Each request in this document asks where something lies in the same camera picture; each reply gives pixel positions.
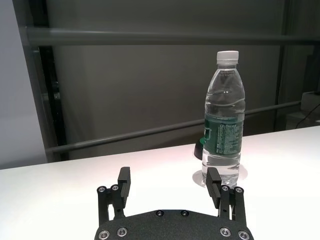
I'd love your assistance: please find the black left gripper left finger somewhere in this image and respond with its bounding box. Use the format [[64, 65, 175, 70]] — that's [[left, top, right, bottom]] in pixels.
[[96, 166, 132, 224]]

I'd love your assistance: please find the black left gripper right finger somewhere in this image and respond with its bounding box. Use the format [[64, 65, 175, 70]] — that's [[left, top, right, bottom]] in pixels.
[[204, 166, 247, 224]]

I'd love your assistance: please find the clear plastic water bottle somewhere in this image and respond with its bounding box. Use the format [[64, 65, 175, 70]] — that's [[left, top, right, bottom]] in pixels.
[[201, 50, 247, 189]]

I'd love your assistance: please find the green and black push button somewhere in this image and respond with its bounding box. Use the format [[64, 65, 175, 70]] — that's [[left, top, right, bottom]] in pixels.
[[193, 136, 205, 161]]

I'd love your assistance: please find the grey background box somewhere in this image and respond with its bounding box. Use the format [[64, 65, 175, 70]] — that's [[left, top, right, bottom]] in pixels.
[[300, 90, 320, 111]]

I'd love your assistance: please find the grey horizontal metal rail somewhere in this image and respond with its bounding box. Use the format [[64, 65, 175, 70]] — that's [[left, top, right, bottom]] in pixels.
[[24, 26, 320, 48], [46, 99, 303, 155]]

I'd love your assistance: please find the dark background cable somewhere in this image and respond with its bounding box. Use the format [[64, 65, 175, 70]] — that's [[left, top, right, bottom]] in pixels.
[[294, 101, 320, 129]]

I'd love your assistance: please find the dark vertical frame post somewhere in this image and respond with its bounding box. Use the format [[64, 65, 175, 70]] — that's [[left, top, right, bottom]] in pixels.
[[12, 0, 71, 163], [274, 0, 299, 133]]

